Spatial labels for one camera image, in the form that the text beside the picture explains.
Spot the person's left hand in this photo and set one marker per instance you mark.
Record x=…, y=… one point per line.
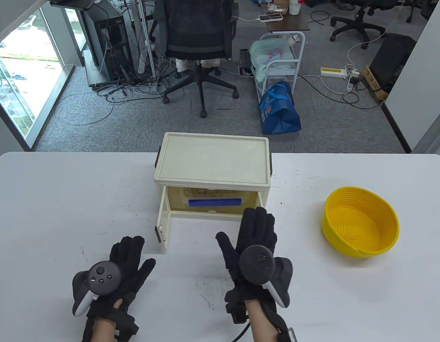
x=131, y=260

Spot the person's right hand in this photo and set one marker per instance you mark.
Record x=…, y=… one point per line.
x=255, y=228

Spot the clear plastic box blue latches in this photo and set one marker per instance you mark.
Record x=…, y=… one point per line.
x=214, y=202

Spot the pile of gold chess pieces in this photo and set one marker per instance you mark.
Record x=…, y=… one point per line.
x=205, y=192

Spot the cream plastic cabinet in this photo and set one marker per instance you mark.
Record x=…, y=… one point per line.
x=213, y=160

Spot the yellow ribbed bowl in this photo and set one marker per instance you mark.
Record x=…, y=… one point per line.
x=362, y=221

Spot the person's right forearm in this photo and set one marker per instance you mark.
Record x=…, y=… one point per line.
x=262, y=320

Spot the person's left forearm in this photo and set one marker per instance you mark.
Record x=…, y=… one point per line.
x=102, y=331

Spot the small black box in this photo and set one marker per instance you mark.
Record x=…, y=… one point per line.
x=245, y=62

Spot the cardboard box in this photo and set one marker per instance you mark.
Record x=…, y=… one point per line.
x=375, y=85

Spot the black white left hand controller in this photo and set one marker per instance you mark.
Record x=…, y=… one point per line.
x=104, y=278

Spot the black white hand controller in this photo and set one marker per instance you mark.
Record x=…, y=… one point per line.
x=257, y=263
x=104, y=278

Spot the black white right hand controller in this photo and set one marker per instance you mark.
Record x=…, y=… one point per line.
x=257, y=263

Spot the blue shopping bag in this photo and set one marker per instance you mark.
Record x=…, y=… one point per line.
x=280, y=114

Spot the white rolling cart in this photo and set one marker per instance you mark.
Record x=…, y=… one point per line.
x=280, y=72

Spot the white yellow power strip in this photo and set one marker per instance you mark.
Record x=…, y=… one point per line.
x=332, y=72

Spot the pale green plastic bag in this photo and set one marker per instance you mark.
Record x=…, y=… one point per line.
x=266, y=53

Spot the white charger adapter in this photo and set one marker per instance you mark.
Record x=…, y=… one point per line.
x=352, y=82

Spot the black mesh office chair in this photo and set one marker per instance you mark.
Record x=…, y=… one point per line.
x=195, y=32

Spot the brown side table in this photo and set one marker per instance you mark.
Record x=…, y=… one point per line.
x=294, y=23

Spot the pink white phone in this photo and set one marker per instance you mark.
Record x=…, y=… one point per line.
x=271, y=17

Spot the black case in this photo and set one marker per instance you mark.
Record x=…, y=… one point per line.
x=392, y=60

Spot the large window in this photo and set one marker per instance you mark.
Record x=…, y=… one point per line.
x=24, y=71

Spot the snack package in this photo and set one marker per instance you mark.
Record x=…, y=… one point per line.
x=277, y=8

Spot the black computer tower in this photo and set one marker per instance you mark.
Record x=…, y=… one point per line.
x=109, y=39

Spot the white metal pole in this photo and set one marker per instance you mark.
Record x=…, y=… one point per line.
x=141, y=35

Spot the white cup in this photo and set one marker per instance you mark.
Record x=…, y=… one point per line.
x=294, y=7

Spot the dark desk top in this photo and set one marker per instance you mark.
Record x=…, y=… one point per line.
x=72, y=3

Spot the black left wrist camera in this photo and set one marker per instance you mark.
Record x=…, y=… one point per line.
x=127, y=326

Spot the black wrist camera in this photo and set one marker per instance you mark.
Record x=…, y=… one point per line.
x=237, y=313
x=127, y=326

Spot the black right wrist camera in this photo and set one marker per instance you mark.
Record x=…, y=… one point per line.
x=237, y=313

